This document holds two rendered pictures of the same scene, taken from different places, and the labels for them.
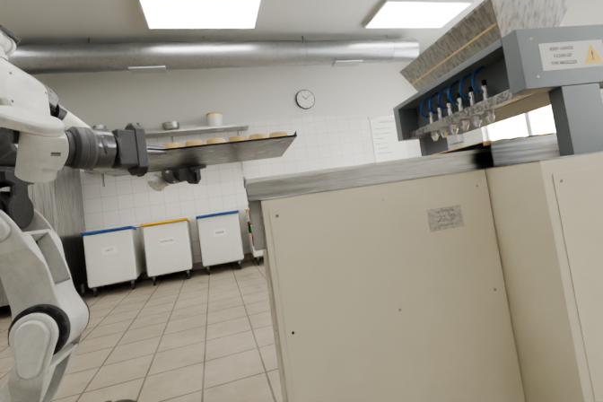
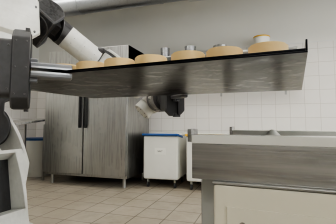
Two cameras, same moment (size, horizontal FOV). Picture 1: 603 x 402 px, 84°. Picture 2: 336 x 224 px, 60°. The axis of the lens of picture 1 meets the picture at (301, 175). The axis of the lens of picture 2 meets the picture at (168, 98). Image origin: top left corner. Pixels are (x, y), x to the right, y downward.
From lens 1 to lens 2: 0.55 m
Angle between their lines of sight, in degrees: 34
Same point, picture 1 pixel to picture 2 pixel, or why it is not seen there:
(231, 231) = not seen: hidden behind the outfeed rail
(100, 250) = (153, 150)
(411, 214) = not seen: outside the picture
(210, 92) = (260, 15)
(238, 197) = (278, 121)
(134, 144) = (7, 60)
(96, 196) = not seen: hidden behind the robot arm
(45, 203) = (121, 107)
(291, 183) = (285, 159)
